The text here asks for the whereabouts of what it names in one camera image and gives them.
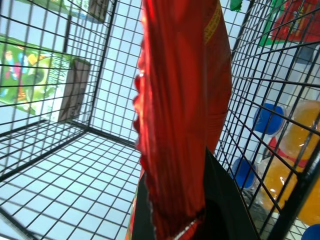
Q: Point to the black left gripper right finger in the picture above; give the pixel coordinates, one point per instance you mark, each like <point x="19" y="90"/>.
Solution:
<point x="225" y="200"/>

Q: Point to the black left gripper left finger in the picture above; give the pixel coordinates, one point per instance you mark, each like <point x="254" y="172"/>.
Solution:
<point x="142" y="212"/>

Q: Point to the red foil snack bag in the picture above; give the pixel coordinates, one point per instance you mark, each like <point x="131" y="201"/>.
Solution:
<point x="180" y="105"/>

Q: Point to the orange juice bottle blue cap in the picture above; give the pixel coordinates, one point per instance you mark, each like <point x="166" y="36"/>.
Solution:
<point x="300" y="135"/>
<point x="280" y="185"/>

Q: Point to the green cartoon print box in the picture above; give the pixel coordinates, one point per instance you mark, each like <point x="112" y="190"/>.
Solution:
<point x="96" y="10"/>
<point x="32" y="80"/>

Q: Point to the green snack bag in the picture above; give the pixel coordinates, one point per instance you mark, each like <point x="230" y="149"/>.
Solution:
<point x="271" y="22"/>

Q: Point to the red snack bag yellow print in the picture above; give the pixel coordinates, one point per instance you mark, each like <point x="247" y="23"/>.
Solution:
<point x="297" y="22"/>

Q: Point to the green packet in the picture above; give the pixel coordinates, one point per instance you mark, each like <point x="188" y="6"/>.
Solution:
<point x="236" y="4"/>

